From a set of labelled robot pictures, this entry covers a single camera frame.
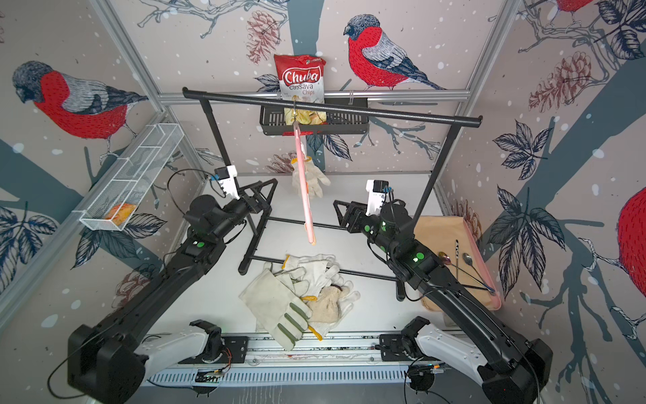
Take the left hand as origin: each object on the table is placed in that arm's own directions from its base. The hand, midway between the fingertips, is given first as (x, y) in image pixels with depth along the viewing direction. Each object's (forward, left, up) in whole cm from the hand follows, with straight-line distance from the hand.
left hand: (273, 179), depth 68 cm
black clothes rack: (-6, -42, -6) cm, 42 cm away
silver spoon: (-7, -68, -38) cm, 79 cm away
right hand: (-5, -19, -4) cm, 20 cm away
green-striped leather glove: (-26, 0, -36) cm, 44 cm away
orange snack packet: (-9, +40, -3) cm, 41 cm away
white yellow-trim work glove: (-12, -12, -34) cm, 38 cm away
